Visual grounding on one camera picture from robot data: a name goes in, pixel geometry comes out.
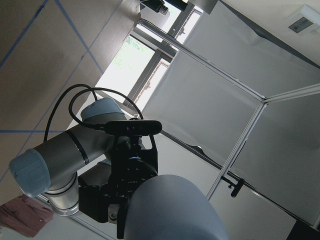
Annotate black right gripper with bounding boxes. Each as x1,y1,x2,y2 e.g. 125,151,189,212
78,159,158,239

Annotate blue plastic cup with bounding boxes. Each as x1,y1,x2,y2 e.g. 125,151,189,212
124,175,229,240

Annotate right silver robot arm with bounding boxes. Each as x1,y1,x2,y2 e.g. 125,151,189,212
9,97,162,239

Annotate brown paper table cover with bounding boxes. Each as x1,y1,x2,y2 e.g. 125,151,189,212
0,0,141,201

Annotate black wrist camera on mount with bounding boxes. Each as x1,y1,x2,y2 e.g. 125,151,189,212
104,119,162,169

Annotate black camera cable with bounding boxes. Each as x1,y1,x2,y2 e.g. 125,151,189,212
43,83,145,142

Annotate black clamp on frame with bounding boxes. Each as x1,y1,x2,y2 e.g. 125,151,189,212
221,176,245,198

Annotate white tent frame panels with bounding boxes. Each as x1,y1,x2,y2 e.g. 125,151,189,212
143,3,320,226

